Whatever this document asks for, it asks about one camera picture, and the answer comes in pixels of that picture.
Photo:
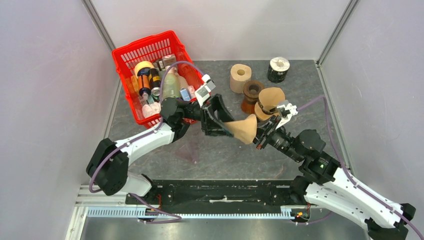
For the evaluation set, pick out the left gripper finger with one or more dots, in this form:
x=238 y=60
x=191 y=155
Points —
x=215 y=127
x=218 y=110

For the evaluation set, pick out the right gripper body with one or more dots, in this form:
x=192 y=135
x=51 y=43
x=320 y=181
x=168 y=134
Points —
x=276 y=138

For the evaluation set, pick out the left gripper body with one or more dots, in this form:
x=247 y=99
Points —
x=204 y=114

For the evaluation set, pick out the light wooden ring holder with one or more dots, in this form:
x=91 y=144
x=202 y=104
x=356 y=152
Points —
x=261 y=115

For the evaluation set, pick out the clear pink plastic cone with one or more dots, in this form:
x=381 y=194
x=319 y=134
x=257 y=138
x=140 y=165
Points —
x=189 y=152

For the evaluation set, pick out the brown paper coffee filter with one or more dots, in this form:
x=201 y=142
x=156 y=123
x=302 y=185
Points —
x=269 y=98

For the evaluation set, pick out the dark wooden ring holder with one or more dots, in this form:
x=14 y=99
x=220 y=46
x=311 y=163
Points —
x=252 y=88

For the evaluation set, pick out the red plastic basket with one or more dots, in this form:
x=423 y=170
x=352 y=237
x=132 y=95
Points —
x=164 y=51

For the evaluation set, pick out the amber glass carafe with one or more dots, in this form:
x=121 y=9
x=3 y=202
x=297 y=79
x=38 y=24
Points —
x=248 y=104

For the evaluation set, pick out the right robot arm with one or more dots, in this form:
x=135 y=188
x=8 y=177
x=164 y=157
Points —
x=325 y=183

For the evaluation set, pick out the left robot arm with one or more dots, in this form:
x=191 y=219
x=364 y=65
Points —
x=109 y=166

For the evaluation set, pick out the beige paper towel roll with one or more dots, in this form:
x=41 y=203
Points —
x=239 y=75

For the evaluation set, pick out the green bottle pink cap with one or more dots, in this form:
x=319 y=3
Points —
x=171 y=85

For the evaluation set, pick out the pink cloth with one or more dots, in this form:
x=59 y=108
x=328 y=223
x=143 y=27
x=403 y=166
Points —
x=151 y=109

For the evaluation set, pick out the black wrapped paper roll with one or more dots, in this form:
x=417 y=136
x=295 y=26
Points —
x=277 y=69

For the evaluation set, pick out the black orange can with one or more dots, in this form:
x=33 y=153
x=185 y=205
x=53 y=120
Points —
x=150 y=84

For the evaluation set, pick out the yellow tape roll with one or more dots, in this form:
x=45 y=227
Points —
x=142 y=68

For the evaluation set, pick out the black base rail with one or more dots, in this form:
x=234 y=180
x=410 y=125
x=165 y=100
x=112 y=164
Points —
x=234 y=196

